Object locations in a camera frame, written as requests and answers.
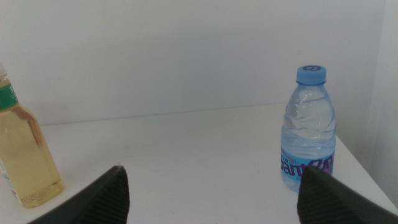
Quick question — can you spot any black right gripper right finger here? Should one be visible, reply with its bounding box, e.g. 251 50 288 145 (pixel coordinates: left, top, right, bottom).
297 166 398 224

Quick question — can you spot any clear water bottle blue cap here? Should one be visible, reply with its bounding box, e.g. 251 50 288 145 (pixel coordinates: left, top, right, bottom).
280 65 337 193

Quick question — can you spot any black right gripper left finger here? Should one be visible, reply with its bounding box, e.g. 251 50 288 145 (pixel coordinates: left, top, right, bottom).
27 165 131 224

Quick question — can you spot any yellow tea bottle white cap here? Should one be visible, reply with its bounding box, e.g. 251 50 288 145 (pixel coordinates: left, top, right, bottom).
0 62 65 208

